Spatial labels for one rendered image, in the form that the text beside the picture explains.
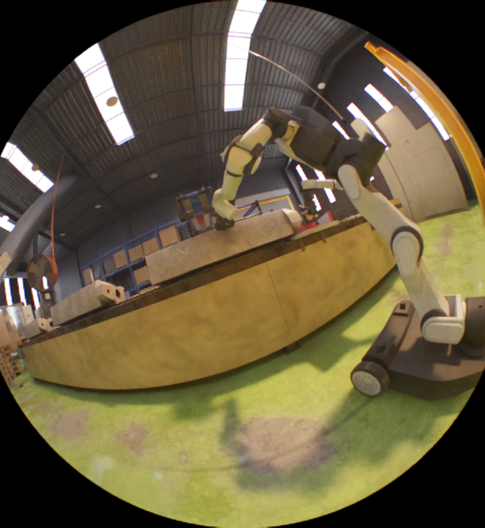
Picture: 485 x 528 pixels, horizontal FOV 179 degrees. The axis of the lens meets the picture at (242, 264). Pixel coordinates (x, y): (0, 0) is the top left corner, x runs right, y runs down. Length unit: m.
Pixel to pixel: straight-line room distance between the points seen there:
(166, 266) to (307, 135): 1.03
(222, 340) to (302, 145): 1.15
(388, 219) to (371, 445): 0.85
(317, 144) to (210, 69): 8.93
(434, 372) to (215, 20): 9.84
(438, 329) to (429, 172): 5.58
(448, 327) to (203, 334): 1.22
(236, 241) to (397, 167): 6.05
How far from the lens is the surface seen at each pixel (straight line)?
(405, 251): 0.63
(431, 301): 0.75
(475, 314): 0.79
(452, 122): 3.97
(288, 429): 0.84
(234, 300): 0.95
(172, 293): 0.98
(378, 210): 0.68
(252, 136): 0.63
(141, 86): 9.31
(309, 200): 1.24
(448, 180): 6.06
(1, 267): 6.66
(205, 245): 0.96
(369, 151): 0.69
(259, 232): 1.00
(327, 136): 0.77
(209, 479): 0.87
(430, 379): 0.75
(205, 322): 0.98
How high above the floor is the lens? 0.76
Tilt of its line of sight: 1 degrees down
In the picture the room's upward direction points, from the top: 20 degrees counter-clockwise
